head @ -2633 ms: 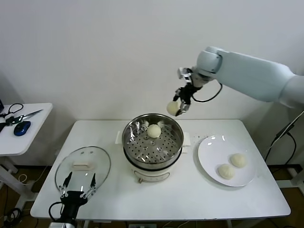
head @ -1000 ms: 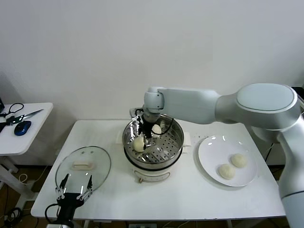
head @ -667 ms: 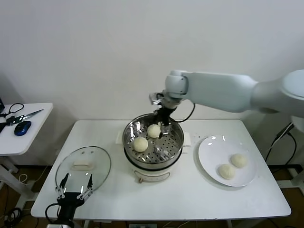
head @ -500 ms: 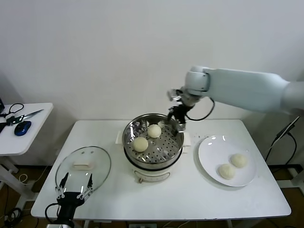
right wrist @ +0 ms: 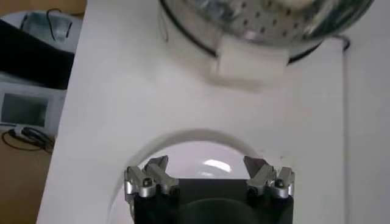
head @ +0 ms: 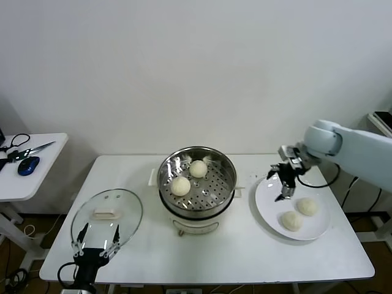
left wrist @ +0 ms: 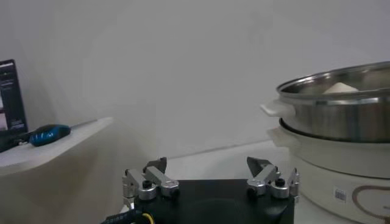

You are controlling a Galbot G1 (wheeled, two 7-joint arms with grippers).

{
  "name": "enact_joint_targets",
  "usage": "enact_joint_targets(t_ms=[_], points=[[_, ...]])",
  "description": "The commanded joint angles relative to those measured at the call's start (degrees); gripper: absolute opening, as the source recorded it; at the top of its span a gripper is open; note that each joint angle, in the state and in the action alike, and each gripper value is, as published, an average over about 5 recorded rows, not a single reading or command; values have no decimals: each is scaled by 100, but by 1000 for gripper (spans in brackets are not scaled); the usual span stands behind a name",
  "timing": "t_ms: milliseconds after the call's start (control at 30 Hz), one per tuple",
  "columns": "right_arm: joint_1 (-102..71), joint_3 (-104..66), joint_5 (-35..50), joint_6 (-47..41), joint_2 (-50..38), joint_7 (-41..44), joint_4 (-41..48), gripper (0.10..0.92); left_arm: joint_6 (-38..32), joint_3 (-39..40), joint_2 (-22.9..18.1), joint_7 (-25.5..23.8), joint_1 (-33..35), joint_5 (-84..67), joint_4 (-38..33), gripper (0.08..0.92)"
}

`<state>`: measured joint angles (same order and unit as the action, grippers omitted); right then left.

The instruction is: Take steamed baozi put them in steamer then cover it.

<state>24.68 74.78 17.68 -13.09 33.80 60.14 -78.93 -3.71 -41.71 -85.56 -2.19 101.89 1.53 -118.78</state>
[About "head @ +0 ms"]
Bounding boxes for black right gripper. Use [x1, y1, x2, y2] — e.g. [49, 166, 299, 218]
[266, 163, 299, 203]

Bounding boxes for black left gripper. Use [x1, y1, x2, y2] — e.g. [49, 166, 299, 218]
[70, 222, 121, 287]

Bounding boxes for white steamed baozi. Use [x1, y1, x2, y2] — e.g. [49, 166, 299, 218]
[296, 197, 319, 217]
[189, 160, 208, 179]
[170, 176, 191, 197]
[281, 211, 304, 232]

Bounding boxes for round glass pot lid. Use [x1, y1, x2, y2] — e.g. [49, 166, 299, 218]
[70, 189, 144, 252]

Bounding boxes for stainless perforated steamer basket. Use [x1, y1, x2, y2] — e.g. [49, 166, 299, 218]
[148, 146, 247, 219]

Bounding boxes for white round plate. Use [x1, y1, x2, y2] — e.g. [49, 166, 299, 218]
[254, 174, 331, 241]

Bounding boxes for white side table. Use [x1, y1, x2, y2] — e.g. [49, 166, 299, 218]
[0, 132, 69, 270]

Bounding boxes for white electric cooker pot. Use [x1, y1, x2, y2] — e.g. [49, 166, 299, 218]
[159, 183, 243, 238]

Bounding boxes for blue black computer mouse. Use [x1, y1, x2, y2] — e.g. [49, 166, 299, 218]
[17, 156, 40, 176]

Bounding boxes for white equipment stand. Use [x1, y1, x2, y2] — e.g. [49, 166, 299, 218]
[367, 110, 392, 138]

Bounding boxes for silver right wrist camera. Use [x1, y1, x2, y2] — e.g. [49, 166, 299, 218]
[277, 145, 303, 167]

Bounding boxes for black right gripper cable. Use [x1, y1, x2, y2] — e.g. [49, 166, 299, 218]
[296, 164, 341, 189]

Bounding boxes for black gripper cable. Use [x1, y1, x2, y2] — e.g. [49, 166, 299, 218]
[296, 164, 341, 189]
[58, 262, 78, 287]

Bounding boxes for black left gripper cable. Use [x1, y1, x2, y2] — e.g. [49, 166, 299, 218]
[58, 262, 78, 287]

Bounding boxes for white coiled floor cord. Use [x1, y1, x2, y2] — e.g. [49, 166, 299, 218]
[23, 214, 62, 239]

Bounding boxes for black floor cables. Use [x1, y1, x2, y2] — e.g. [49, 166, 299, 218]
[6, 268, 30, 289]

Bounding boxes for black power adapter cable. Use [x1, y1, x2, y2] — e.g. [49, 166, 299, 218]
[340, 176, 382, 213]

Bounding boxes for black handled scissors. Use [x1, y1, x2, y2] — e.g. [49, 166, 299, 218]
[0, 134, 56, 171]

